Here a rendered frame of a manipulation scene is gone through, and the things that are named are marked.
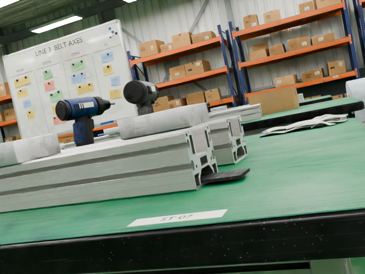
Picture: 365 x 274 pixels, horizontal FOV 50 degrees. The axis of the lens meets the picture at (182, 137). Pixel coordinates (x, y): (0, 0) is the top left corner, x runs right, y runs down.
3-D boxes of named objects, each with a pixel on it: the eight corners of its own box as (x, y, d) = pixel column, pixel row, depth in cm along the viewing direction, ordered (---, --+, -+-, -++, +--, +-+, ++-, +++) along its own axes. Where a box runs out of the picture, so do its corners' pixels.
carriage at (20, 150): (-39, 188, 74) (-47, 154, 74) (7, 175, 84) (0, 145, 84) (21, 179, 67) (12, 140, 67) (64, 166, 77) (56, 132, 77)
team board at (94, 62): (28, 231, 425) (-13, 54, 414) (57, 217, 471) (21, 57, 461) (150, 217, 372) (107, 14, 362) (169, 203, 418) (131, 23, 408)
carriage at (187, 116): (123, 152, 81) (116, 120, 80) (149, 144, 91) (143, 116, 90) (193, 140, 74) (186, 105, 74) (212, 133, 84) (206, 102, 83)
